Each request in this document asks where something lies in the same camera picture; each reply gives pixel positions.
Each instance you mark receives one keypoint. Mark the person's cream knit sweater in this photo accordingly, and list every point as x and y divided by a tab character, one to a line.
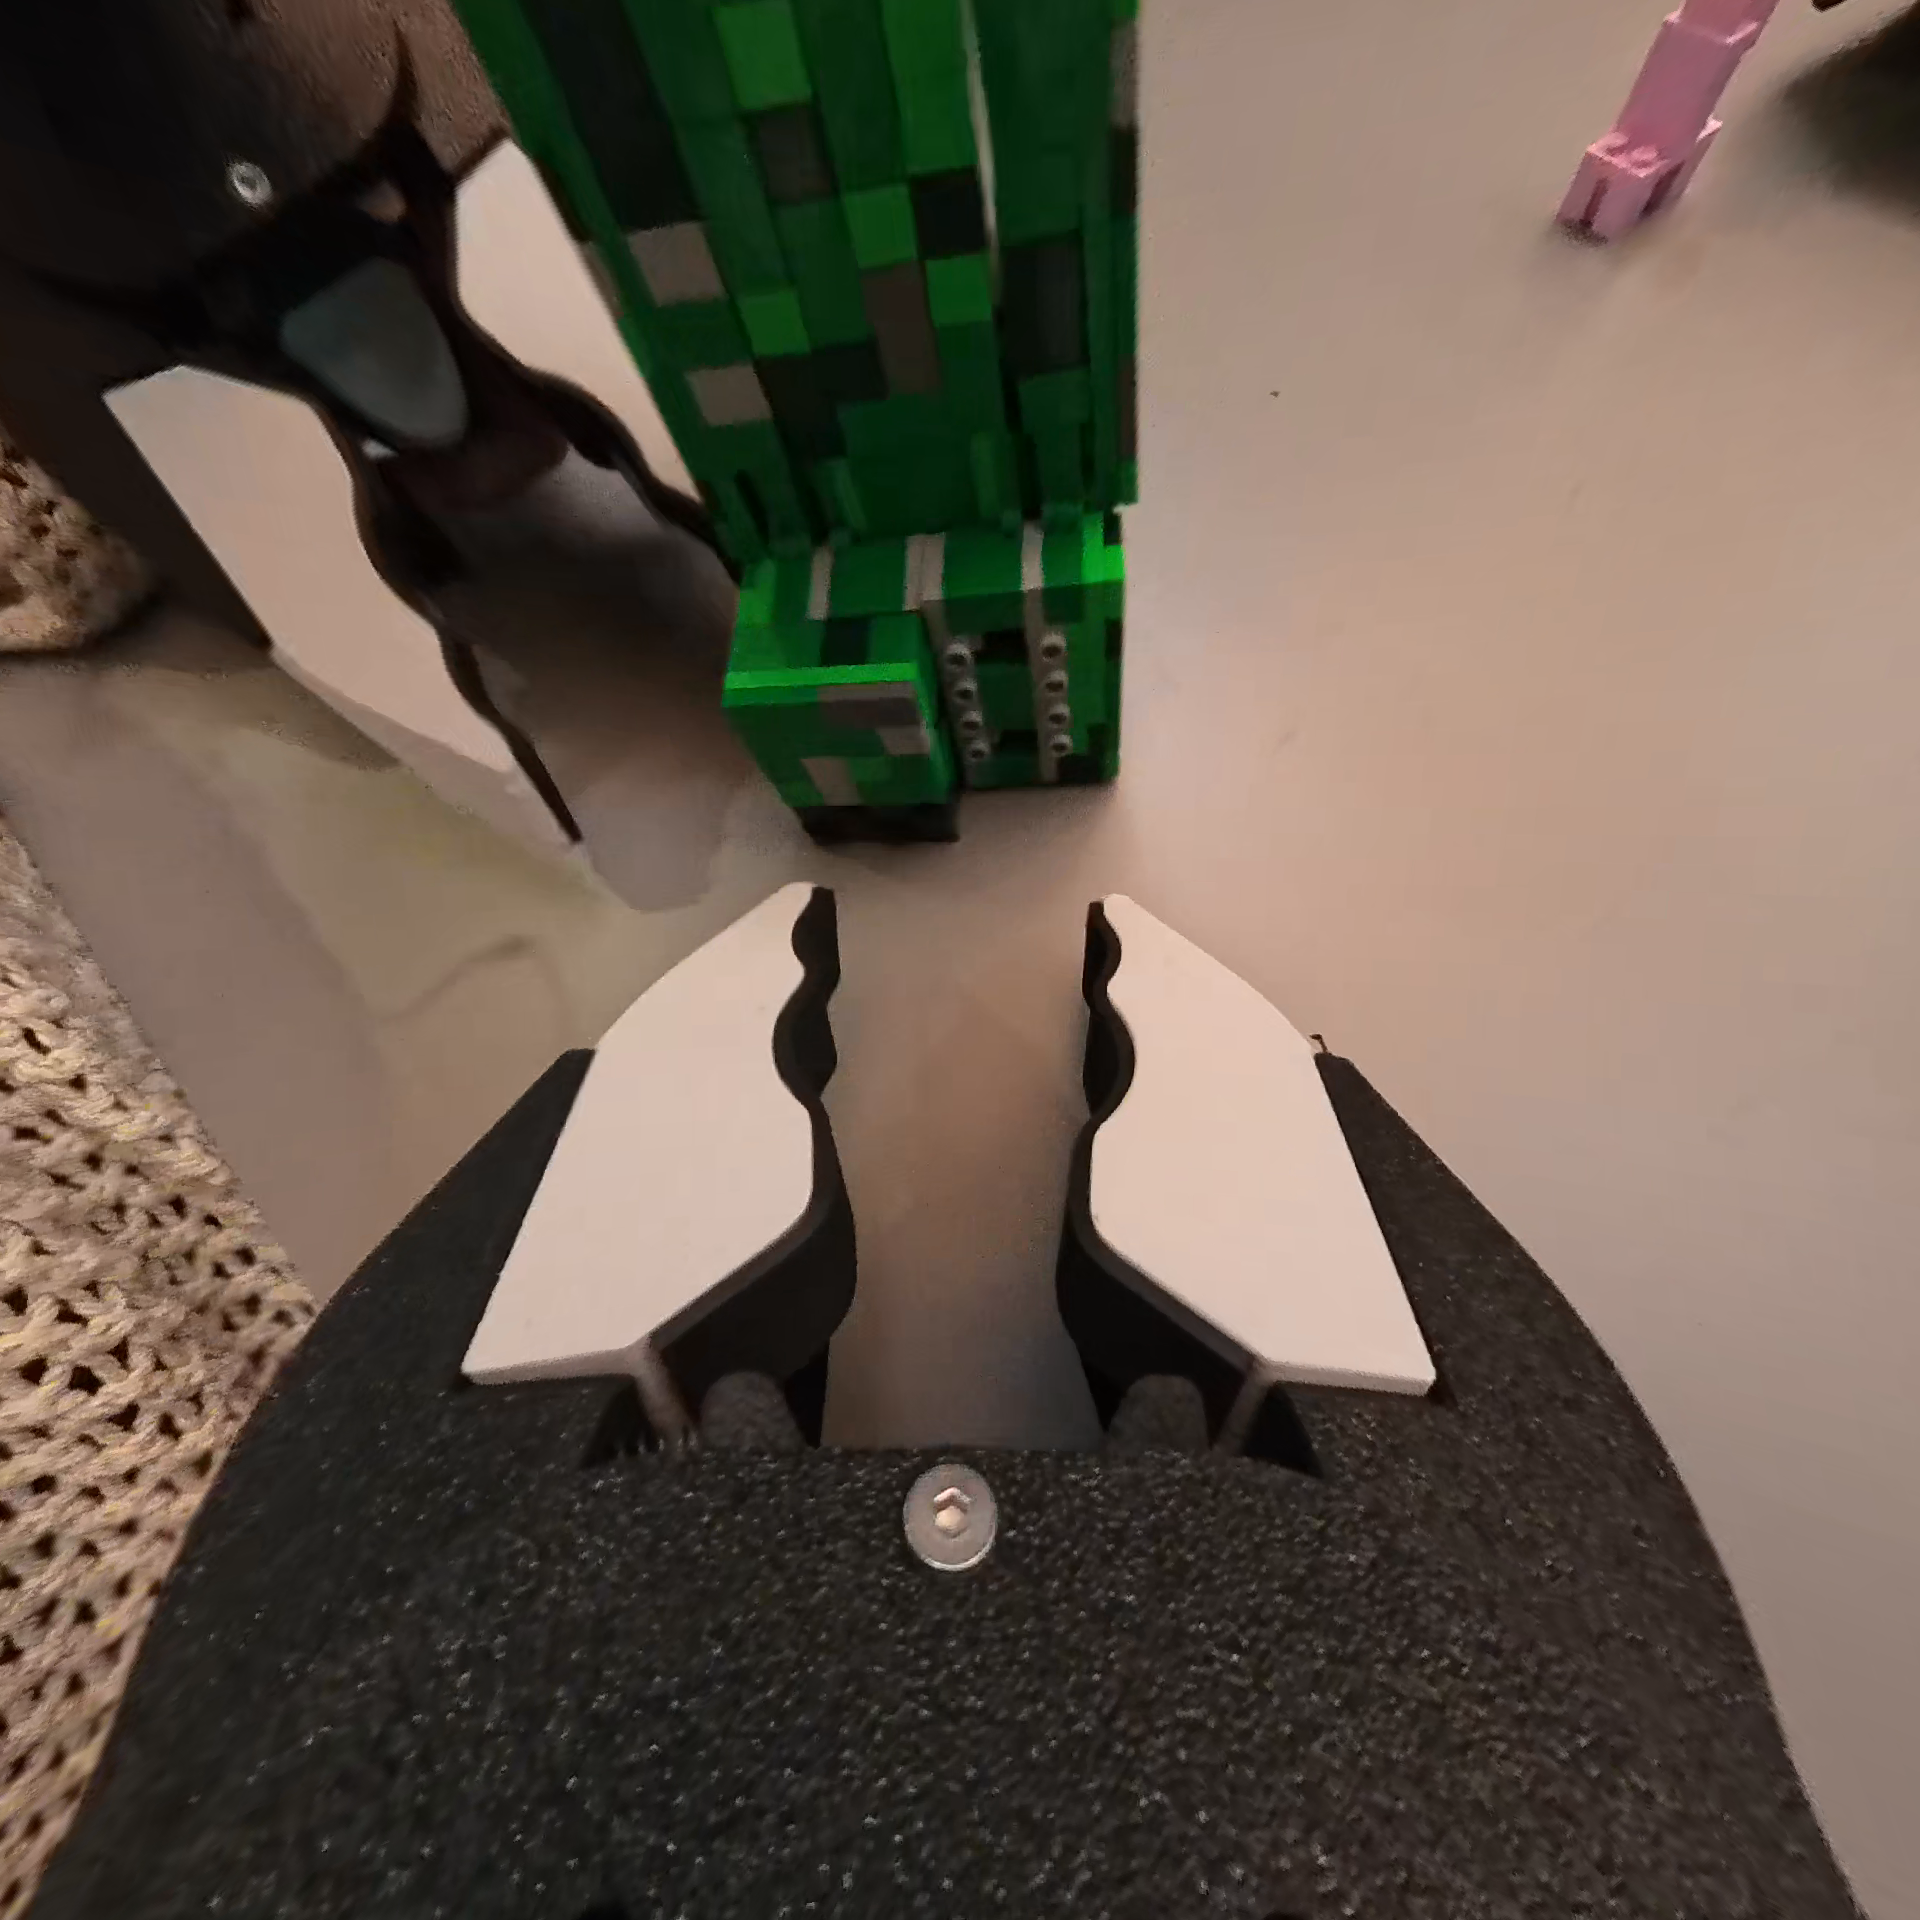
91	1274

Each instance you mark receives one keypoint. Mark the person's left forearm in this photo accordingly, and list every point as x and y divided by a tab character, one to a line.
46	570

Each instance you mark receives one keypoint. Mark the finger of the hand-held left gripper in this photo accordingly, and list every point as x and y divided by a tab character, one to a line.
571	331
302	557

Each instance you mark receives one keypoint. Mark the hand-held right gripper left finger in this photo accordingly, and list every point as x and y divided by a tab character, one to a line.
660	1185

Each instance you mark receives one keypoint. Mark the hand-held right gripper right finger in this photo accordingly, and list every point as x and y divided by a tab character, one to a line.
1245	1185

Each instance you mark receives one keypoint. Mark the pink lego pig figure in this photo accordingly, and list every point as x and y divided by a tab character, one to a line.
1629	165

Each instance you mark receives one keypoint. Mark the tall green creeper lego model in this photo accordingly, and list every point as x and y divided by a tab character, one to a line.
900	225

